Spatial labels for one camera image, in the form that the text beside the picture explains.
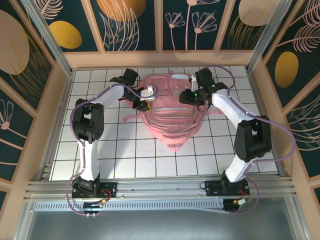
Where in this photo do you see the pink student backpack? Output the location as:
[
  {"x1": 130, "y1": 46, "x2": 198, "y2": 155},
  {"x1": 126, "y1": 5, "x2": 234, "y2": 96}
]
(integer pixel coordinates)
[{"x1": 122, "y1": 71, "x2": 223, "y2": 154}]

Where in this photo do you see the small controller board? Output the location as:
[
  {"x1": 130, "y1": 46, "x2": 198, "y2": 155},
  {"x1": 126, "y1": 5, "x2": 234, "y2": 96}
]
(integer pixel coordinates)
[
  {"x1": 82, "y1": 199, "x2": 104, "y2": 216},
  {"x1": 223, "y1": 197, "x2": 253, "y2": 215}
]

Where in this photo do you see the grey sheet metal shelf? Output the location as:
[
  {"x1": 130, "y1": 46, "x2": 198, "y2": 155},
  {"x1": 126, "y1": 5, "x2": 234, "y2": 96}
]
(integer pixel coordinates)
[{"x1": 14, "y1": 209, "x2": 307, "y2": 240}]

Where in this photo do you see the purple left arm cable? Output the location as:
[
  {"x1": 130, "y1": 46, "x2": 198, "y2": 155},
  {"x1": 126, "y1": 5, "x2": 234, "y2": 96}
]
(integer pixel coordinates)
[{"x1": 66, "y1": 83, "x2": 158, "y2": 218}]

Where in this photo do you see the aluminium mounting rail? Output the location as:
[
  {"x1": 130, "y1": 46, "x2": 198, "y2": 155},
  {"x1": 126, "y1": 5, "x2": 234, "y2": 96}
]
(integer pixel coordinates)
[{"x1": 24, "y1": 176, "x2": 295, "y2": 201}]

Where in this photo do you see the aluminium side rail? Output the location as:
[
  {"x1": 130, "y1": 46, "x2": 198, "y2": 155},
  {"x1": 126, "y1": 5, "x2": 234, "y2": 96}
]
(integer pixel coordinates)
[
  {"x1": 39, "y1": 71, "x2": 75, "y2": 181},
  {"x1": 246, "y1": 69, "x2": 288, "y2": 177}
]

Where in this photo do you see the aluminium corner post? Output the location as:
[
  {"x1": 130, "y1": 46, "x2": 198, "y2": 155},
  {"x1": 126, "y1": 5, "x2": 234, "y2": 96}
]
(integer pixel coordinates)
[
  {"x1": 21, "y1": 0, "x2": 74, "y2": 76},
  {"x1": 246, "y1": 0, "x2": 286, "y2": 73}
]

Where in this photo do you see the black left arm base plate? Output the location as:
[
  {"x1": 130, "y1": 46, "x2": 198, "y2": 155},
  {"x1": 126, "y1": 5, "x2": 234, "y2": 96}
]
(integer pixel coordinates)
[{"x1": 71, "y1": 181, "x2": 118, "y2": 199}]

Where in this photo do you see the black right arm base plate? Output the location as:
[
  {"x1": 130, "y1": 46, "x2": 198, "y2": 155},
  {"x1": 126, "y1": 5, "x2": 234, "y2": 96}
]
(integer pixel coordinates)
[{"x1": 204, "y1": 180, "x2": 251, "y2": 197}]

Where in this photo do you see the grey slotted cable duct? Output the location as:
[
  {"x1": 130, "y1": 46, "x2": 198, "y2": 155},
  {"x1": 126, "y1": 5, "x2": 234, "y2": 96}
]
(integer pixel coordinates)
[{"x1": 34, "y1": 198, "x2": 226, "y2": 213}]

